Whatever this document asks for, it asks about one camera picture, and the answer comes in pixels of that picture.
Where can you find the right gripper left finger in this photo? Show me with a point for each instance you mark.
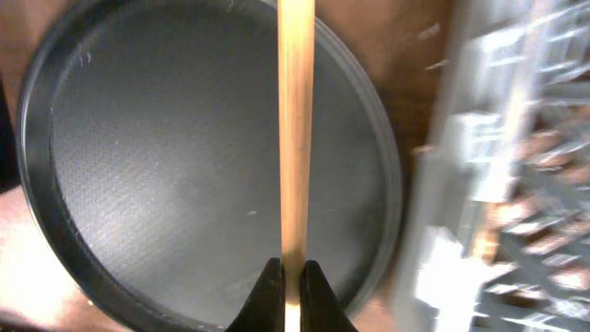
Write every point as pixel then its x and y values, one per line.
pixel 264 308

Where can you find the grey dishwasher rack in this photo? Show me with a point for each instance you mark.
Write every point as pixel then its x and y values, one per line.
pixel 497 235

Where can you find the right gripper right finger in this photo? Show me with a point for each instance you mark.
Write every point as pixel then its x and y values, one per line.
pixel 320 311

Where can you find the wooden chopstick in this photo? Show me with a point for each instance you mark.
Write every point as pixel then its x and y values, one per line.
pixel 295 40

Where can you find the round black serving tray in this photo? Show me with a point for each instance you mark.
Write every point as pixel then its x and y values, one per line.
pixel 148 152

